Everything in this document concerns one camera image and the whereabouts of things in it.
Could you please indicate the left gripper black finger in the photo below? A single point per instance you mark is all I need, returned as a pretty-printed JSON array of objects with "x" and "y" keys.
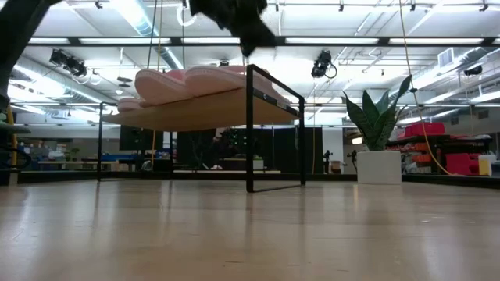
[{"x": 254, "y": 41}]

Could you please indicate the pink rubber slide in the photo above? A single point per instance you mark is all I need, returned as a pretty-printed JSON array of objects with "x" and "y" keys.
[
  {"x": 218, "y": 80},
  {"x": 127, "y": 105},
  {"x": 156, "y": 87}
]

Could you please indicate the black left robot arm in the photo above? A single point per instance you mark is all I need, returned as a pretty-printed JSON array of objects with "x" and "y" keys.
[{"x": 19, "y": 31}]

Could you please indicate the black ceiling spotlight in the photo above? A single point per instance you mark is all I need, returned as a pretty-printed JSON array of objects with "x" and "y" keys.
[
  {"x": 473, "y": 70},
  {"x": 77, "y": 69},
  {"x": 58, "y": 57},
  {"x": 322, "y": 64}
]

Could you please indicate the black partition panels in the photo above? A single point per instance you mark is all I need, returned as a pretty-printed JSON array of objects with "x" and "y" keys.
[{"x": 285, "y": 144}]

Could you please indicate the person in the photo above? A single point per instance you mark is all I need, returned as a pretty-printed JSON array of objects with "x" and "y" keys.
[{"x": 223, "y": 148}]

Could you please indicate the black background monitor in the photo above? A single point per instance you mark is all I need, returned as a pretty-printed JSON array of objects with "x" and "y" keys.
[{"x": 133, "y": 138}]

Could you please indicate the snake plant in white pot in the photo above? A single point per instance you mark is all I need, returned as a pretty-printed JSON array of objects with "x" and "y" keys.
[{"x": 379, "y": 168}]

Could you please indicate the red storage bin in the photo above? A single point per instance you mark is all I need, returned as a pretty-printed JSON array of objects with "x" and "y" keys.
[{"x": 423, "y": 129}]

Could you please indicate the black storage rack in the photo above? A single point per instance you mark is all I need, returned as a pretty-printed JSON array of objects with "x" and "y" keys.
[{"x": 449, "y": 137}]

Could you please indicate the red crate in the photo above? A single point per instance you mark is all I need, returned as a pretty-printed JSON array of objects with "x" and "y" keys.
[{"x": 463, "y": 164}]

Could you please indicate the black office desk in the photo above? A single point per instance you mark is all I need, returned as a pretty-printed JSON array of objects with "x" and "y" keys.
[{"x": 11, "y": 129}]

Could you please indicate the yellow and white box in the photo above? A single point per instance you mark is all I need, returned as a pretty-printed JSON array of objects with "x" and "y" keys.
[{"x": 486, "y": 168}]

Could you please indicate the black aluminium rig frame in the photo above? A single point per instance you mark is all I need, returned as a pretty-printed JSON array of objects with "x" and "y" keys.
[{"x": 176, "y": 40}]

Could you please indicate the wooden shelf with black frame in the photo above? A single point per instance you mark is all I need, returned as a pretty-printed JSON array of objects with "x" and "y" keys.
[{"x": 195, "y": 113}]

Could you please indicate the black camera tripod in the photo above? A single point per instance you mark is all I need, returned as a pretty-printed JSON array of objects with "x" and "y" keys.
[
  {"x": 353, "y": 160},
  {"x": 328, "y": 160}
]

